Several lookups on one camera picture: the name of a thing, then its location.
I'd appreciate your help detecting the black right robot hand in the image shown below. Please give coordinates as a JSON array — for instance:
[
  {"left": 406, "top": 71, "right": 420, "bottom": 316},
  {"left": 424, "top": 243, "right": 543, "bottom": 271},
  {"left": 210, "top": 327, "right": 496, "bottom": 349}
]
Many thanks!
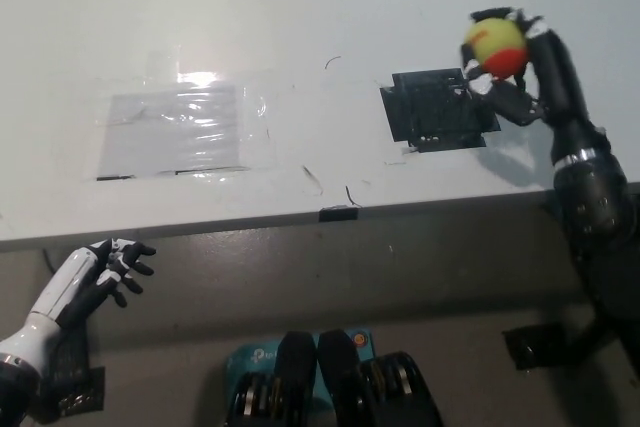
[{"left": 459, "top": 5, "right": 612, "bottom": 169}]

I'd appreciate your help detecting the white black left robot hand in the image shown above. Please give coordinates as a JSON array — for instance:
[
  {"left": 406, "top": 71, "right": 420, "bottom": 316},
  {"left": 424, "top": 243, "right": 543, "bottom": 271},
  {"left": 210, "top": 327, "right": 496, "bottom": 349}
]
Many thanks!
[{"left": 0, "top": 237, "right": 158, "bottom": 384}]

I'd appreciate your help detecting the yellow orange tennis ball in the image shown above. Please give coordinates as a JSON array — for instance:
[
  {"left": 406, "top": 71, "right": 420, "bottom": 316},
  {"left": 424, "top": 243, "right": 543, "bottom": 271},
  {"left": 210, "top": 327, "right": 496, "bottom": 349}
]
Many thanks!
[{"left": 463, "top": 18, "right": 530, "bottom": 82}]

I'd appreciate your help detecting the black tape patch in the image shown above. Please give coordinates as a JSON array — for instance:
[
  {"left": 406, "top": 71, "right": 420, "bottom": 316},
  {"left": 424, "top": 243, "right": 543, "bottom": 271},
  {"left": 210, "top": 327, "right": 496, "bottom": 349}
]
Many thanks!
[{"left": 378, "top": 67, "right": 501, "bottom": 154}]

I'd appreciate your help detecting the clear plastic sheet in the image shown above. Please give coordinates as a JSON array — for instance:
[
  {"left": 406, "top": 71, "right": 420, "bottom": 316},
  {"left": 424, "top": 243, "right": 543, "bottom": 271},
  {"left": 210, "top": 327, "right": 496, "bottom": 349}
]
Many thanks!
[{"left": 96, "top": 85, "right": 251, "bottom": 182}]

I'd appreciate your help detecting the teal router box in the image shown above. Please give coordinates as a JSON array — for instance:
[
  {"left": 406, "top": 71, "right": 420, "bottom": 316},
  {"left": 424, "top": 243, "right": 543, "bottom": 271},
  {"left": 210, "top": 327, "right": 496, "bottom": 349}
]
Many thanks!
[{"left": 224, "top": 328, "right": 374, "bottom": 411}]

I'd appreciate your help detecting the clear plastic tape film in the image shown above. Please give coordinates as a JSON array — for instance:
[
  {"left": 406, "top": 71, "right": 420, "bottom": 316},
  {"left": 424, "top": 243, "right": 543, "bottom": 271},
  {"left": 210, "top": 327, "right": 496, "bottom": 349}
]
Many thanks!
[{"left": 92, "top": 49, "right": 281, "bottom": 183}]

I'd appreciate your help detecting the small black tape strip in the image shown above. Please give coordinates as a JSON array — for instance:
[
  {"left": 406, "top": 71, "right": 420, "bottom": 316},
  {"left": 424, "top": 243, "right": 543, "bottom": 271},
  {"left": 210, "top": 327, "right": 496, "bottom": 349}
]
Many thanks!
[{"left": 317, "top": 205, "right": 360, "bottom": 224}]

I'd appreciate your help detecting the black angled bar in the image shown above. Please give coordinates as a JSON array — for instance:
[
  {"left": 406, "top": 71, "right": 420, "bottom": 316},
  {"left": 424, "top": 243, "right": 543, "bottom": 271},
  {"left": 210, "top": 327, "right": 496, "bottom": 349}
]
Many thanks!
[{"left": 563, "top": 311, "right": 619, "bottom": 373}]

